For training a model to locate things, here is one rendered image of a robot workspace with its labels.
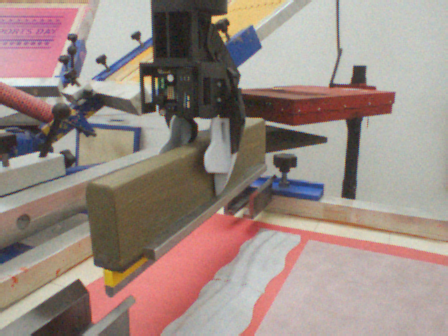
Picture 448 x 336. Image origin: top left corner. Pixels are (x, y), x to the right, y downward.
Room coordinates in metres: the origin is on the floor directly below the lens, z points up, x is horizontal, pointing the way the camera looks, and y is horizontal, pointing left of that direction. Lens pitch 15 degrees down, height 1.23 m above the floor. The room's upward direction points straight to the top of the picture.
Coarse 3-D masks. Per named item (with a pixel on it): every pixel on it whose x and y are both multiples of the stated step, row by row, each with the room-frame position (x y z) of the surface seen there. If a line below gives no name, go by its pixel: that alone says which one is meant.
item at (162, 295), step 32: (96, 288) 0.43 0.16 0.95; (128, 288) 0.43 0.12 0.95; (160, 288) 0.43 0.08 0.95; (192, 288) 0.43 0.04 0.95; (96, 320) 0.37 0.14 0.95; (160, 320) 0.37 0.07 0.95; (256, 320) 0.37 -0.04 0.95; (288, 320) 0.37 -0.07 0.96; (320, 320) 0.37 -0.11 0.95; (352, 320) 0.37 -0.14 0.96
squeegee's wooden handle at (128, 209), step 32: (256, 128) 0.57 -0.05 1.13; (160, 160) 0.36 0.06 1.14; (192, 160) 0.39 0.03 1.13; (256, 160) 0.57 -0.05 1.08; (96, 192) 0.29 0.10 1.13; (128, 192) 0.30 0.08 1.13; (160, 192) 0.34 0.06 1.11; (192, 192) 0.39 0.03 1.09; (96, 224) 0.29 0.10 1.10; (128, 224) 0.29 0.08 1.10; (160, 224) 0.33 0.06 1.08; (96, 256) 0.29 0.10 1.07; (128, 256) 0.29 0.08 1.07
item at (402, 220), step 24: (312, 216) 0.65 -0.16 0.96; (336, 216) 0.63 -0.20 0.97; (360, 216) 0.61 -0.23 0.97; (384, 216) 0.60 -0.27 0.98; (408, 216) 0.58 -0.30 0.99; (432, 216) 0.58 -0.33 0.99; (72, 240) 0.49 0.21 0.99; (24, 264) 0.43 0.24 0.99; (48, 264) 0.44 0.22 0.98; (72, 264) 0.48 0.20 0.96; (0, 288) 0.38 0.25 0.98; (24, 288) 0.41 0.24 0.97; (0, 312) 0.38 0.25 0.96
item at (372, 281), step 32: (224, 224) 0.62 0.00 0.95; (256, 224) 0.62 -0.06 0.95; (192, 256) 0.51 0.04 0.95; (224, 256) 0.51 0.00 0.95; (288, 256) 0.51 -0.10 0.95; (320, 256) 0.51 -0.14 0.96; (352, 256) 0.51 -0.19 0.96; (384, 256) 0.51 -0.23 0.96; (416, 256) 0.51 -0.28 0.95; (288, 288) 0.43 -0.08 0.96; (320, 288) 0.43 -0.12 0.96; (352, 288) 0.43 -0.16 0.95; (384, 288) 0.43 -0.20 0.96; (416, 288) 0.43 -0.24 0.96; (384, 320) 0.37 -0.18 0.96; (416, 320) 0.37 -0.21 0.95
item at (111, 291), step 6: (240, 192) 0.54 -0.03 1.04; (210, 216) 0.45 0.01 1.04; (174, 246) 0.37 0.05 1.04; (144, 264) 0.33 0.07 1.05; (150, 264) 0.33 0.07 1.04; (138, 270) 0.32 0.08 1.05; (144, 270) 0.33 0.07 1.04; (132, 276) 0.31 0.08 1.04; (120, 282) 0.29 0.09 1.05; (126, 282) 0.30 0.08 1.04; (108, 288) 0.29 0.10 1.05; (114, 288) 0.29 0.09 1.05; (120, 288) 0.29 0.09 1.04; (108, 294) 0.29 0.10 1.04; (114, 294) 0.29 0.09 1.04
